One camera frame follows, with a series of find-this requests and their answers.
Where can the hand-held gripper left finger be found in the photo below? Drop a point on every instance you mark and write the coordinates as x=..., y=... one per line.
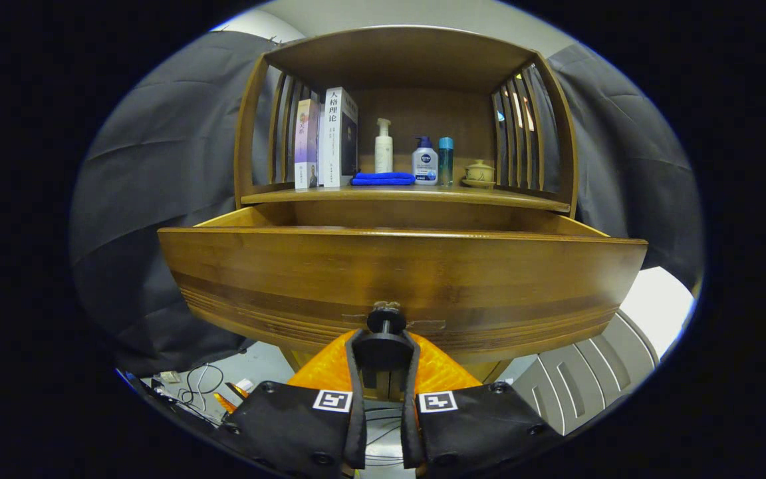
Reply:
x=356, y=399

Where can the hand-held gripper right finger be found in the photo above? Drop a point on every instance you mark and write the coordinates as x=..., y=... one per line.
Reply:
x=409, y=412

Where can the black drawer knob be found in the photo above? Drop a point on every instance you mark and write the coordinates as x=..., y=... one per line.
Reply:
x=386, y=319

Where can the brown wooden drawer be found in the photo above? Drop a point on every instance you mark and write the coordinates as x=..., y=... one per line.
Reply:
x=356, y=273

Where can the brown wooden countertop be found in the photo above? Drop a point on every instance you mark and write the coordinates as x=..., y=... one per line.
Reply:
x=389, y=193

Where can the brown wooden cabinet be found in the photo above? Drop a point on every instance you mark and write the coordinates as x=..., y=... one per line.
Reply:
x=423, y=113

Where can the grey moulded panel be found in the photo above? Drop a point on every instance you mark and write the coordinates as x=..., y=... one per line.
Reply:
x=576, y=386

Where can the blue folded cloth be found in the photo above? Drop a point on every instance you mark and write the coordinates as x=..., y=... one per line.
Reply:
x=383, y=178

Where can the white bottle with blue cap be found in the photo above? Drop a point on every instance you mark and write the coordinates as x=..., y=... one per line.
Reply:
x=425, y=166

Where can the white pump bottle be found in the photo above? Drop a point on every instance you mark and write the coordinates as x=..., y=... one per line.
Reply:
x=383, y=156

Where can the yellow lidded teacup with saucer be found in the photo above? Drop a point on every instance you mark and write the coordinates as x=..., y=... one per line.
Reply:
x=479, y=174

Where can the slim teal bottle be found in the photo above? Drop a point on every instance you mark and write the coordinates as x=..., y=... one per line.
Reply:
x=445, y=163

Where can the purple book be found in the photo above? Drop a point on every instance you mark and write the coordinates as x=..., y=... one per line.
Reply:
x=304, y=146

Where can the thick white book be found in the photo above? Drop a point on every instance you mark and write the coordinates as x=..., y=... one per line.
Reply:
x=333, y=140

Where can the white table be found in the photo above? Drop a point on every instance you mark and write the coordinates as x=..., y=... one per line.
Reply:
x=655, y=299

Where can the black backdrop cloth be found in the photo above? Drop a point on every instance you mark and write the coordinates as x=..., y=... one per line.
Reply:
x=157, y=199

